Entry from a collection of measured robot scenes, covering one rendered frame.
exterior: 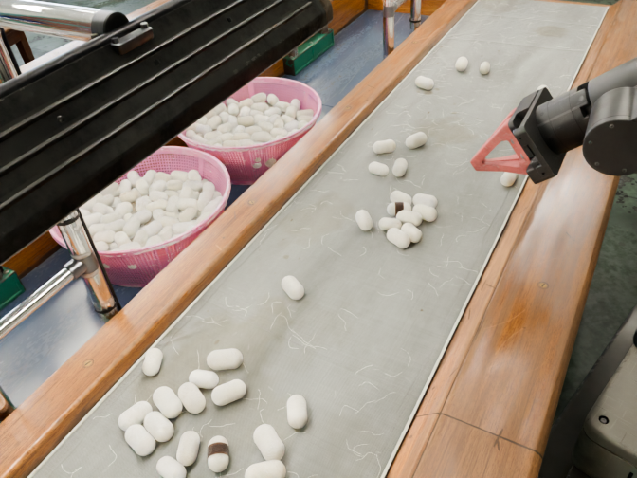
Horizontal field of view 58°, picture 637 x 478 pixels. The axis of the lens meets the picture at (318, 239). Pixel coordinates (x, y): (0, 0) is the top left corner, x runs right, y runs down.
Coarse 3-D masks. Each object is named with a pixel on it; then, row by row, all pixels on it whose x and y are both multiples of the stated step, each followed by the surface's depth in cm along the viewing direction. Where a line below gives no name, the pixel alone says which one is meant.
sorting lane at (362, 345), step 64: (512, 0) 144; (448, 64) 118; (512, 64) 116; (576, 64) 113; (384, 128) 100; (448, 128) 98; (320, 192) 87; (384, 192) 86; (448, 192) 84; (512, 192) 83; (256, 256) 77; (320, 256) 76; (384, 256) 75; (448, 256) 74; (192, 320) 69; (256, 320) 68; (320, 320) 67; (384, 320) 66; (448, 320) 66; (128, 384) 62; (256, 384) 61; (320, 384) 60; (384, 384) 60; (64, 448) 57; (128, 448) 56; (256, 448) 55; (320, 448) 55; (384, 448) 54
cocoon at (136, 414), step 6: (138, 402) 58; (144, 402) 58; (132, 408) 57; (138, 408) 57; (144, 408) 57; (150, 408) 58; (120, 414) 57; (126, 414) 57; (132, 414) 57; (138, 414) 57; (144, 414) 57; (120, 420) 57; (126, 420) 57; (132, 420) 57; (138, 420) 57; (120, 426) 57; (126, 426) 57
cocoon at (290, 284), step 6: (288, 276) 70; (282, 282) 70; (288, 282) 70; (294, 282) 69; (282, 288) 70; (288, 288) 69; (294, 288) 69; (300, 288) 69; (288, 294) 69; (294, 294) 69; (300, 294) 69
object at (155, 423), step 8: (152, 416) 56; (160, 416) 57; (144, 424) 56; (152, 424) 56; (160, 424) 56; (168, 424) 56; (152, 432) 56; (160, 432) 55; (168, 432) 55; (160, 440) 55
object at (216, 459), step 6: (216, 438) 54; (222, 438) 54; (210, 456) 53; (216, 456) 53; (222, 456) 53; (210, 462) 53; (216, 462) 52; (222, 462) 53; (210, 468) 53; (216, 468) 52; (222, 468) 53
